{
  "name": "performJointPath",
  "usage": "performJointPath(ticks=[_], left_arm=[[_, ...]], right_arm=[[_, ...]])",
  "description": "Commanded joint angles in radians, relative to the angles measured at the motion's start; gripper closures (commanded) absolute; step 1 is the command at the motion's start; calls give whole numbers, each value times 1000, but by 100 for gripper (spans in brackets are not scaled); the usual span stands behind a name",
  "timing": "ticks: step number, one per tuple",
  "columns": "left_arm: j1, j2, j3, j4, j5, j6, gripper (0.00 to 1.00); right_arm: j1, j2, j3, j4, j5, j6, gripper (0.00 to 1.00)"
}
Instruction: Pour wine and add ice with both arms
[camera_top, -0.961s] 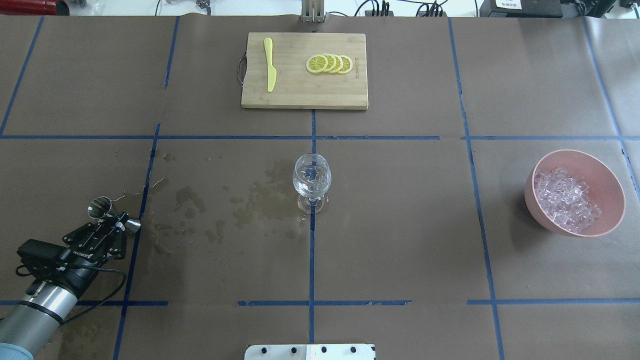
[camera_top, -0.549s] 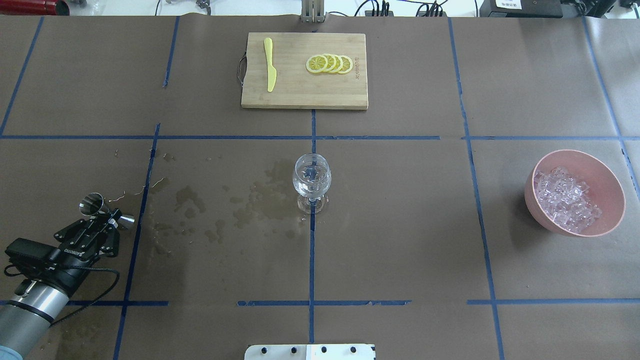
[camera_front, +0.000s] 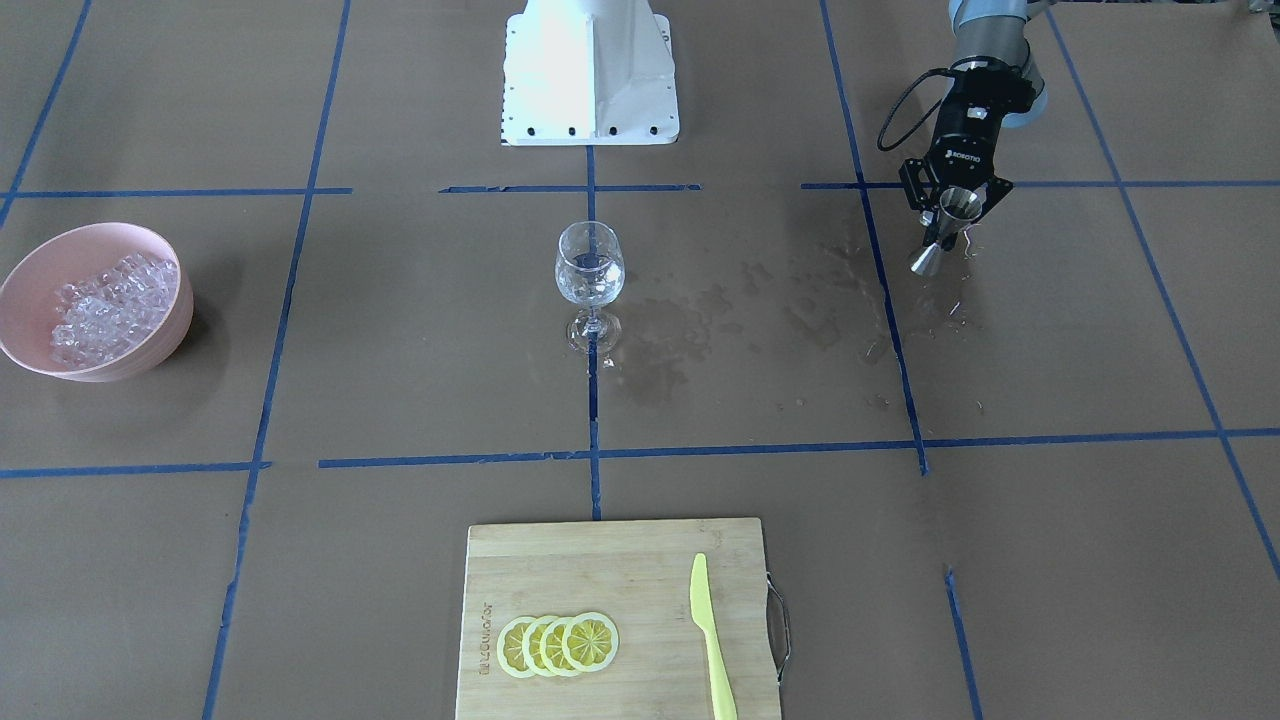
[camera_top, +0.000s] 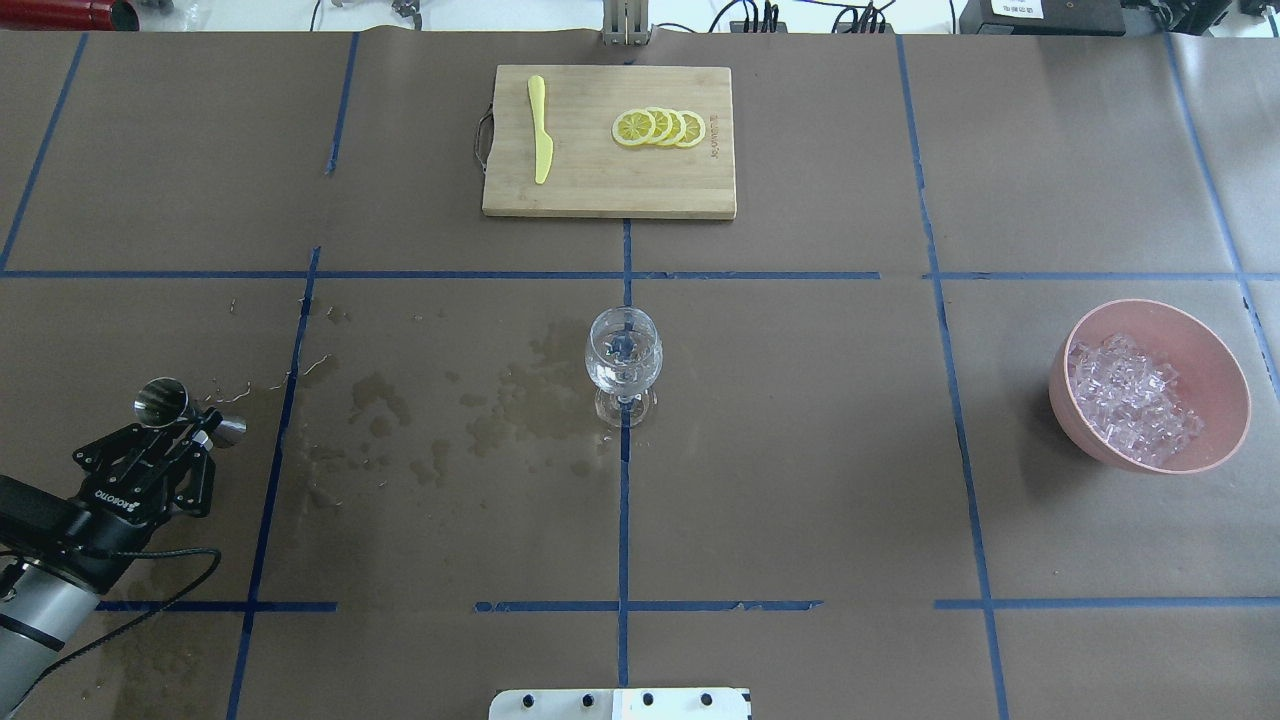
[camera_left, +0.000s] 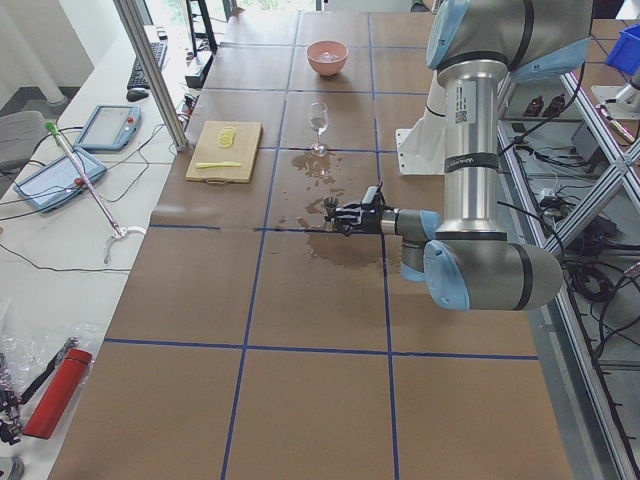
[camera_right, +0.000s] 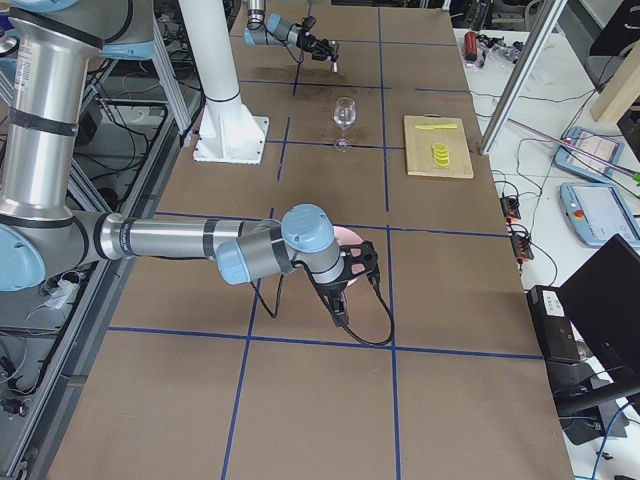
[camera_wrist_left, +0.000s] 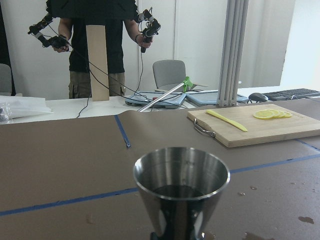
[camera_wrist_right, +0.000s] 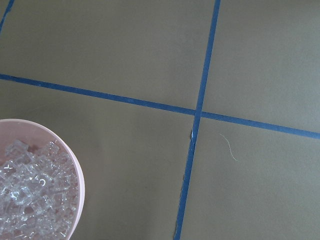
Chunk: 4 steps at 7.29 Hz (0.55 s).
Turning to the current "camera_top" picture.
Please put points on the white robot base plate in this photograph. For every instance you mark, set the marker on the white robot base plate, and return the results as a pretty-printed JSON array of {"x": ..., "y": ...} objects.
[{"x": 623, "y": 703}]

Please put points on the yellow plastic knife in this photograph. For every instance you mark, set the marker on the yellow plastic knife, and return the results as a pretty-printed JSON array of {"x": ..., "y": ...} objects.
[{"x": 543, "y": 142}]

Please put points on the bamboo cutting board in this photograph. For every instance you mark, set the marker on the bamboo cutting board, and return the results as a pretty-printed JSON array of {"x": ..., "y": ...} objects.
[{"x": 592, "y": 176}]

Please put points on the black box device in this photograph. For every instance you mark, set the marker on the black box device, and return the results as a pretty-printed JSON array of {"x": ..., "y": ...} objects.
[{"x": 1056, "y": 18}]

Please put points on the clear ice cubes pile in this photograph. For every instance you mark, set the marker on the clear ice cubes pile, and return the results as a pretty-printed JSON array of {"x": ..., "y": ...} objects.
[{"x": 1130, "y": 395}]

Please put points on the red cylindrical bottle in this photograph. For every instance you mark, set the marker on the red cylindrical bottle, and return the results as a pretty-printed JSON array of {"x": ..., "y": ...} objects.
[{"x": 114, "y": 16}]

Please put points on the aluminium frame post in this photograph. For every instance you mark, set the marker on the aluminium frame post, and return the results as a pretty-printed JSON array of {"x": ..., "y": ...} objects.
[{"x": 626, "y": 23}]

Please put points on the lemon slice back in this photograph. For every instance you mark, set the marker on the lemon slice back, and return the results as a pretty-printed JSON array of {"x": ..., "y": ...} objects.
[{"x": 694, "y": 129}]

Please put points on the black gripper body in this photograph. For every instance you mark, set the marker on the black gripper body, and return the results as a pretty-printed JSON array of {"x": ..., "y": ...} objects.
[{"x": 97, "y": 521}]

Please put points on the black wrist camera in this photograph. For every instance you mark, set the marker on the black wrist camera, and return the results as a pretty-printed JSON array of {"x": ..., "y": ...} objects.
[{"x": 42, "y": 526}]

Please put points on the lemon slice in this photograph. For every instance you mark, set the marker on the lemon slice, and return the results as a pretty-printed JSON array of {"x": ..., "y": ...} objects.
[
  {"x": 659, "y": 125},
  {"x": 633, "y": 128},
  {"x": 677, "y": 127},
  {"x": 694, "y": 129}
]

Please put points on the steel double jigger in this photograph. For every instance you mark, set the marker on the steel double jigger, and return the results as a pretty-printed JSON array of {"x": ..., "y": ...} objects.
[{"x": 166, "y": 403}]

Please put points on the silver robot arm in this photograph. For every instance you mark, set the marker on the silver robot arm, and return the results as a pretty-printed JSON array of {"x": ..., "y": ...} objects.
[{"x": 44, "y": 604}]

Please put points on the lemon slice front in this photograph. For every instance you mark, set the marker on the lemon slice front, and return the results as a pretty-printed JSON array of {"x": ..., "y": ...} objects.
[{"x": 633, "y": 128}]

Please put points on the clear wine glass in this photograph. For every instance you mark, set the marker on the clear wine glass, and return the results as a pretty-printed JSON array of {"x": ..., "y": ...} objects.
[{"x": 623, "y": 358}]

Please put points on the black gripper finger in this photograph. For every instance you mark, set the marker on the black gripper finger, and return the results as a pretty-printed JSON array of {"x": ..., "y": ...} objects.
[
  {"x": 185, "y": 475},
  {"x": 135, "y": 457}
]

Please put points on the pink bowl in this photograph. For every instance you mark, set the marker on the pink bowl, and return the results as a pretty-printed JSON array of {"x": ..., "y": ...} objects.
[{"x": 1212, "y": 381}]

